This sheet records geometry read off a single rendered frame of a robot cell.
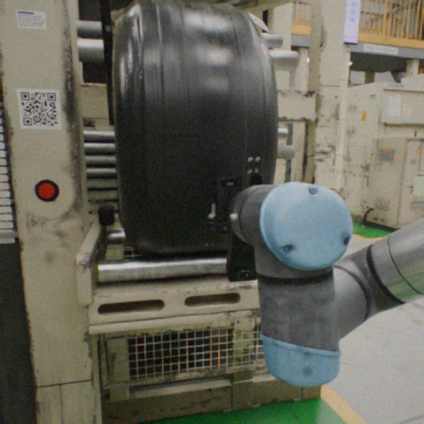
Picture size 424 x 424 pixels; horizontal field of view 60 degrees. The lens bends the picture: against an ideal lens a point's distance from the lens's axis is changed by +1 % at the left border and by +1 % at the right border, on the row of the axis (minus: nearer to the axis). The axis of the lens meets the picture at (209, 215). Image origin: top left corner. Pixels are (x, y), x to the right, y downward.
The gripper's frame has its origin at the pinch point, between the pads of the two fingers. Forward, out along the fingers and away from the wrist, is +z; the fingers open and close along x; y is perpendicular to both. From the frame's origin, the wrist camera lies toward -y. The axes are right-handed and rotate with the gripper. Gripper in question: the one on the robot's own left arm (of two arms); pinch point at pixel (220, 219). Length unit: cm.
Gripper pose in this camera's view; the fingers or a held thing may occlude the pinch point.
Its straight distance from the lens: 65.0
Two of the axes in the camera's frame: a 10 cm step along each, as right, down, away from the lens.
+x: -9.8, 0.4, -2.0
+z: -2.0, -0.7, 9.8
